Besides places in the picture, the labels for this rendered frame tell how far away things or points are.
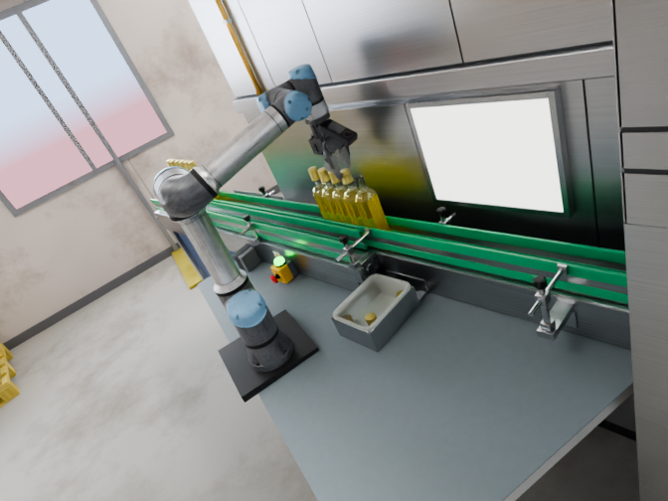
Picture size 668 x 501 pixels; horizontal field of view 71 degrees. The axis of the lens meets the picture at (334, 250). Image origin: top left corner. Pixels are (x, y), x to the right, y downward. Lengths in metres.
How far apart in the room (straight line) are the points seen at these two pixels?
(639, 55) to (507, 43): 0.54
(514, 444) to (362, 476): 0.35
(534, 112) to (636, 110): 0.50
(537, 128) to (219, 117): 3.70
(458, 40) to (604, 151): 0.43
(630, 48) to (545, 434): 0.78
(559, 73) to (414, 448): 0.90
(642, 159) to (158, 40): 4.11
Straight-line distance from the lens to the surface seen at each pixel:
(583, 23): 1.15
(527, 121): 1.25
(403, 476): 1.17
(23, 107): 4.49
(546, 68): 1.18
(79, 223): 4.65
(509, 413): 1.21
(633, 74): 0.74
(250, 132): 1.28
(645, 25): 0.71
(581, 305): 1.26
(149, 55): 4.51
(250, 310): 1.41
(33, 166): 4.54
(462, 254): 1.37
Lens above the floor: 1.73
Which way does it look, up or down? 30 degrees down
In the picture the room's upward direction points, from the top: 24 degrees counter-clockwise
